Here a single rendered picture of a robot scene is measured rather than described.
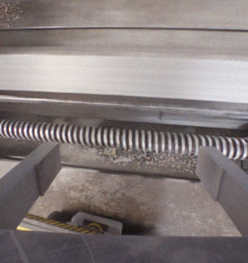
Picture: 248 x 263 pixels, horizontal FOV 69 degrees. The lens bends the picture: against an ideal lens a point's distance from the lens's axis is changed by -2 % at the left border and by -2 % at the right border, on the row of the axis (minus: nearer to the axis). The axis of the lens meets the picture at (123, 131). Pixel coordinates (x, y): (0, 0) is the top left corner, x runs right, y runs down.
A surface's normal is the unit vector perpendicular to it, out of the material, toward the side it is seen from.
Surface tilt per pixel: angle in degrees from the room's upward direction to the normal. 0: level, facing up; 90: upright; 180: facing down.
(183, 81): 36
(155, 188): 0
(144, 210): 0
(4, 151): 0
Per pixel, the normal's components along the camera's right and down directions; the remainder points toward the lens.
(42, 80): -0.15, 0.49
